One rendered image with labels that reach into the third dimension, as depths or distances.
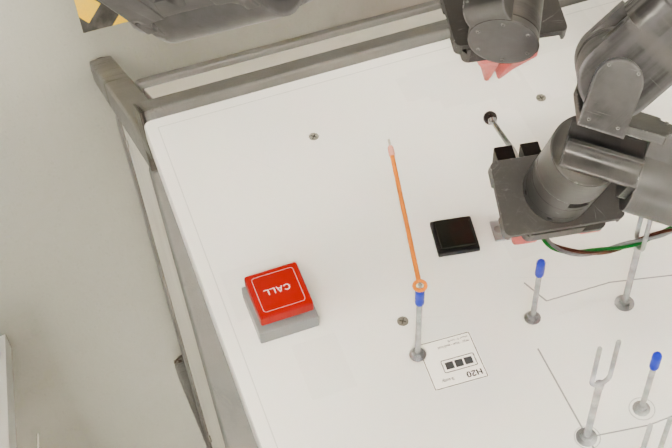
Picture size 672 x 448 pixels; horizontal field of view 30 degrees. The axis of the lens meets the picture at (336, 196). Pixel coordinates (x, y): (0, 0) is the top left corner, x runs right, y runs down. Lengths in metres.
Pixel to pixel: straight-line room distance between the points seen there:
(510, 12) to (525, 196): 0.15
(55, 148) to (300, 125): 0.96
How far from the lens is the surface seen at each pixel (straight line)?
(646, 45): 0.92
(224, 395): 1.49
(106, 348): 2.30
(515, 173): 1.04
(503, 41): 1.01
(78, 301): 2.27
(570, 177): 0.94
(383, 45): 1.38
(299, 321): 1.13
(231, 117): 1.31
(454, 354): 1.12
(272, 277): 1.13
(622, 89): 0.92
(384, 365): 1.12
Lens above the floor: 2.17
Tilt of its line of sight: 70 degrees down
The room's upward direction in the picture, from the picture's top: 129 degrees clockwise
